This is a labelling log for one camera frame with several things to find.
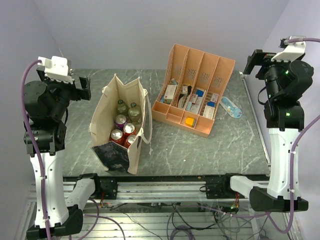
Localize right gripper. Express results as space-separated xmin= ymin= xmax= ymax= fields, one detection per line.
xmin=244 ymin=48 xmax=298 ymax=100

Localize purple soda can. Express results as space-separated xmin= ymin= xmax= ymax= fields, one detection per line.
xmin=114 ymin=114 xmax=128 ymax=131

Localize red soda can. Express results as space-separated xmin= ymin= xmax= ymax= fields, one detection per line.
xmin=122 ymin=123 xmax=136 ymax=138
xmin=109 ymin=129 xmax=125 ymax=146
xmin=123 ymin=134 xmax=136 ymax=149

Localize clear bottle green cap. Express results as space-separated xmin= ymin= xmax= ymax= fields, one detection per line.
xmin=128 ymin=102 xmax=142 ymax=124

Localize cream canvas tote bag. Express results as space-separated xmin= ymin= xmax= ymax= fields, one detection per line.
xmin=89 ymin=74 xmax=153 ymax=175

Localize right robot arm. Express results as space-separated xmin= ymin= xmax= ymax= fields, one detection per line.
xmin=220 ymin=49 xmax=314 ymax=213

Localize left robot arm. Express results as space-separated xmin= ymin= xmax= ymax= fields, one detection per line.
xmin=22 ymin=66 xmax=102 ymax=240

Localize blue toothbrush blister pack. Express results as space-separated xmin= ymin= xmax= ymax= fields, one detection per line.
xmin=220 ymin=96 xmax=243 ymax=119

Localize blue box in organizer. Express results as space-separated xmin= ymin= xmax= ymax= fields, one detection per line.
xmin=195 ymin=89 xmax=206 ymax=98

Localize orange plastic desk organizer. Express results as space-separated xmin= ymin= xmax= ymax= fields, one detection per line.
xmin=152 ymin=44 xmax=236 ymax=138

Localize white box right slot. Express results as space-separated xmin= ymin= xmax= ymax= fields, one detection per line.
xmin=203 ymin=105 xmax=215 ymax=120

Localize white red medicine box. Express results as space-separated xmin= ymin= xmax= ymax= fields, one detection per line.
xmin=163 ymin=84 xmax=178 ymax=104

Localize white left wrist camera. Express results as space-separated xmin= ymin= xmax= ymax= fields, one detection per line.
xmin=38 ymin=56 xmax=75 ymax=84

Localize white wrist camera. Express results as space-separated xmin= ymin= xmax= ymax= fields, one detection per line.
xmin=271 ymin=36 xmax=306 ymax=63
xmin=38 ymin=56 xmax=75 ymax=84

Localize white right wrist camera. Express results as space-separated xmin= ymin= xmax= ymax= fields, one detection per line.
xmin=271 ymin=36 xmax=306 ymax=63

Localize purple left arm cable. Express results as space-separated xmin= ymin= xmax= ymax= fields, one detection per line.
xmin=20 ymin=59 xmax=53 ymax=240

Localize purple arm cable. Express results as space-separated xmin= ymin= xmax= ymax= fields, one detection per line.
xmin=264 ymin=36 xmax=320 ymax=235
xmin=20 ymin=59 xmax=53 ymax=240

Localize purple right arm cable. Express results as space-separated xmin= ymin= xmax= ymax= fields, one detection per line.
xmin=264 ymin=36 xmax=320 ymax=235

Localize aluminium mounting rail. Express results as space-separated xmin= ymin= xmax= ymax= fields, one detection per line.
xmin=29 ymin=181 xmax=263 ymax=204

